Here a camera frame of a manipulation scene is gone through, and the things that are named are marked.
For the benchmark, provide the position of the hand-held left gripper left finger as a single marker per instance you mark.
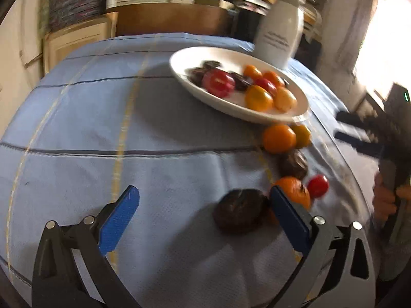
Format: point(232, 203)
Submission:
point(120, 221)

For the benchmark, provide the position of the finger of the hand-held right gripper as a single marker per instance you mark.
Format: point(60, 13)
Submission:
point(356, 118)
point(356, 141)

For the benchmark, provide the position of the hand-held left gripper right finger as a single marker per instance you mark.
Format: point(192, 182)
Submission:
point(289, 221)

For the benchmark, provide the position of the dark water chestnut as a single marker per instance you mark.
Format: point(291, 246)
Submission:
point(196, 75)
point(240, 210)
point(212, 64)
point(292, 164)
point(241, 81)

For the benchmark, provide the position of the pale yellow round fruit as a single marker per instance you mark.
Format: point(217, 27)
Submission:
point(285, 99)

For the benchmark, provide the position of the small red plum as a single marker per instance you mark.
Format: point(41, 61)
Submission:
point(266, 85)

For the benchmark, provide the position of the yellow orange round fruit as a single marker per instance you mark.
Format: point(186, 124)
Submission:
point(258, 98)

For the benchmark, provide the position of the small orange tangerine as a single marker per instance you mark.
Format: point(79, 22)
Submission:
point(252, 71)
point(279, 138)

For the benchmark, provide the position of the white round plate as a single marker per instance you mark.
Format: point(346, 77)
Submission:
point(192, 57)

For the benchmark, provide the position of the person's right hand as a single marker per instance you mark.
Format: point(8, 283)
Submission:
point(383, 199)

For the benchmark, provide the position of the red cherry tomato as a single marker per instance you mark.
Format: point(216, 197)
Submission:
point(318, 186)

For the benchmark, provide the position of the small yellow orange fruit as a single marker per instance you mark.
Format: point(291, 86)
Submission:
point(303, 135)

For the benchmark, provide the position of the black panel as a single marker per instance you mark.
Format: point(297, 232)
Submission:
point(308, 53)

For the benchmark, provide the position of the white thermos jug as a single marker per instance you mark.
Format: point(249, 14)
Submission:
point(276, 38)

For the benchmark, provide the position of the brown wooden board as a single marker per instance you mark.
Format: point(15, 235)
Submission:
point(173, 22)

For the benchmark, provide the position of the stack of blue patterned boxes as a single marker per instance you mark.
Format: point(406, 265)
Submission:
point(77, 6)

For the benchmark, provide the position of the light wooden picture frame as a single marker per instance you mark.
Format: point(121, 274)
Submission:
point(77, 40)

